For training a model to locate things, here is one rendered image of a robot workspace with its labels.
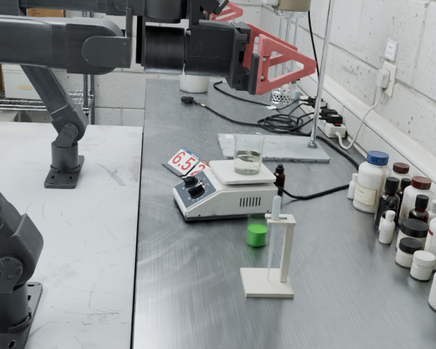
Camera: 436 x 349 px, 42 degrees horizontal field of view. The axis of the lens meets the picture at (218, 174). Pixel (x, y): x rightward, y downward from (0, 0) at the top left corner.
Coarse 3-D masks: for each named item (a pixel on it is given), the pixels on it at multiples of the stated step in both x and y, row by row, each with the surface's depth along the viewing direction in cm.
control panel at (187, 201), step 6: (198, 174) 127; (204, 174) 125; (198, 180) 124; (204, 180) 123; (174, 186) 127; (180, 186) 126; (192, 186) 123; (204, 186) 121; (210, 186) 120; (180, 192) 124; (186, 192) 122; (210, 192) 118; (186, 198) 120; (198, 198) 118; (186, 204) 118; (192, 204) 117
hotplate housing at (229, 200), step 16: (208, 176) 124; (176, 192) 125; (224, 192) 117; (240, 192) 118; (256, 192) 119; (272, 192) 120; (192, 208) 116; (208, 208) 117; (224, 208) 118; (240, 208) 120; (256, 208) 121
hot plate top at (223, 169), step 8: (232, 160) 128; (216, 168) 123; (224, 168) 123; (232, 168) 124; (264, 168) 125; (224, 176) 119; (232, 176) 119; (240, 176) 120; (256, 176) 120; (264, 176) 121; (272, 176) 121
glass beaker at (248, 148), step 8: (240, 136) 122; (248, 136) 123; (256, 136) 122; (264, 136) 120; (240, 144) 118; (248, 144) 117; (256, 144) 117; (240, 152) 118; (248, 152) 118; (256, 152) 118; (240, 160) 119; (248, 160) 118; (256, 160) 119; (240, 168) 120; (248, 168) 119; (256, 168) 120; (248, 176) 120
